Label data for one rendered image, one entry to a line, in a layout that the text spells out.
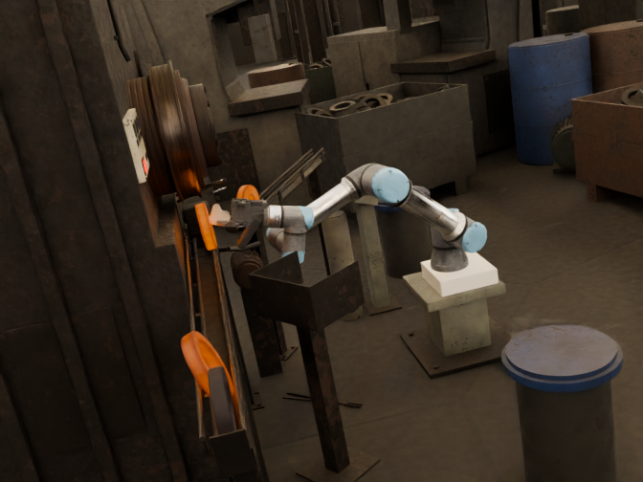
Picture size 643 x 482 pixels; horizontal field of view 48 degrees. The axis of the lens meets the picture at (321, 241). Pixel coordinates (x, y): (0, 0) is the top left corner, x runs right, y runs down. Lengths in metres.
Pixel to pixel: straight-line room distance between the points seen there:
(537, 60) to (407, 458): 3.62
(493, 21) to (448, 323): 3.63
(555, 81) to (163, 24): 2.77
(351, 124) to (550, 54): 1.62
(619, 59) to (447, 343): 3.27
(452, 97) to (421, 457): 3.04
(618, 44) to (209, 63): 2.89
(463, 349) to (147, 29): 3.25
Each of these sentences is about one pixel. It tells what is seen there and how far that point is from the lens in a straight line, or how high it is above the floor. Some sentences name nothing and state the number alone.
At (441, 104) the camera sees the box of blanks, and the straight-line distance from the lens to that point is 4.95.
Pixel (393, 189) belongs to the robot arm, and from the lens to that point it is 2.47.
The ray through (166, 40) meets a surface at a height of 1.37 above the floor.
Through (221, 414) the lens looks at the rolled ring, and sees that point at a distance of 1.53.
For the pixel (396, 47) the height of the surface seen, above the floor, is 0.96.
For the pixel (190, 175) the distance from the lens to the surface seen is 2.35.
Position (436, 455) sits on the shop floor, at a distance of 2.47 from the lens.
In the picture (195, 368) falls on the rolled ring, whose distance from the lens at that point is 1.69.
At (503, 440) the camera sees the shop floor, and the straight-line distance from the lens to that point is 2.51.
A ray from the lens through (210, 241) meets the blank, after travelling 2.32.
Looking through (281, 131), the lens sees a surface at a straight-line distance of 5.16.
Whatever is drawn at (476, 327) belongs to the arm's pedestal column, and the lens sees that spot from 2.96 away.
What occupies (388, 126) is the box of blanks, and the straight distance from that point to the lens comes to 4.73.
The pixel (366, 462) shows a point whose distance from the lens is 2.47.
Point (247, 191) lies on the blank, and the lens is 2.99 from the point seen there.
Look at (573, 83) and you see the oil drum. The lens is 5.55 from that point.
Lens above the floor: 1.45
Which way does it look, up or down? 18 degrees down
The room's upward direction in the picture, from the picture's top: 11 degrees counter-clockwise
